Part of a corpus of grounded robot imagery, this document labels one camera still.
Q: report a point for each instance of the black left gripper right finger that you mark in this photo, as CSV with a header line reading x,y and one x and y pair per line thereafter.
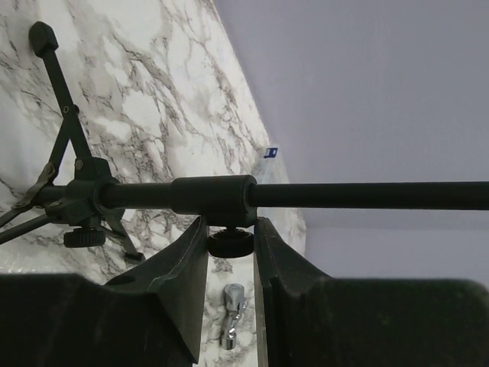
x,y
307,318

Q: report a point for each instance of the silver metal bracket part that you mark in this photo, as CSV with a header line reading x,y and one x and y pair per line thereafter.
x,y
235,304

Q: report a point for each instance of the clear plastic screw box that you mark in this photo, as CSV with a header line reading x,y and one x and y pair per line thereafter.
x,y
268,168

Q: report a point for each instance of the black tripod microphone stand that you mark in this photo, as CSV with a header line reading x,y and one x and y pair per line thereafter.
x,y
77,189

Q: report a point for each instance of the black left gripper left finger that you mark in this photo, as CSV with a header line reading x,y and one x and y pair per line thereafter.
x,y
150,315

